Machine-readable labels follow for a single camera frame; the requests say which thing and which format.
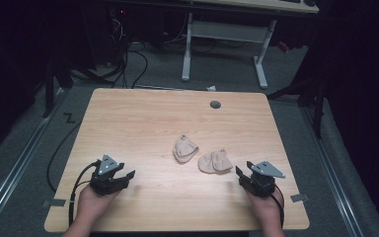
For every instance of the round dark table grommet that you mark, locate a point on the round dark table grommet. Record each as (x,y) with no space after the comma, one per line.
(215,104)

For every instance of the person's right hand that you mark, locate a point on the person's right hand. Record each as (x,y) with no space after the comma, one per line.
(267,209)

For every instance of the metal floor rail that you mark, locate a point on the metal floor rail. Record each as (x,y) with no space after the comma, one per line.
(333,171)
(20,158)

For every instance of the white crumpled paper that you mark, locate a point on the white crumpled paper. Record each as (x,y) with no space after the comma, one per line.
(211,88)

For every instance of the person's left hand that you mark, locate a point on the person's left hand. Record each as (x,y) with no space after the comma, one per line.
(90,207)

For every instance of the white desk frame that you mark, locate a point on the white desk frame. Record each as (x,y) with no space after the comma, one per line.
(230,31)

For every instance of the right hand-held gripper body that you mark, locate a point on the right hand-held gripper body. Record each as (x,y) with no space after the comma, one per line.
(262,181)

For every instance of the black metal stand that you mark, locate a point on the black metal stand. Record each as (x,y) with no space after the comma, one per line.
(48,95)
(318,115)

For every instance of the grey tape piece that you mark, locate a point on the grey tape piece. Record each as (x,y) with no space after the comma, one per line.
(54,202)
(299,197)

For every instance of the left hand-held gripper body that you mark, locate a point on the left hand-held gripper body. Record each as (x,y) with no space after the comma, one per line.
(102,182)

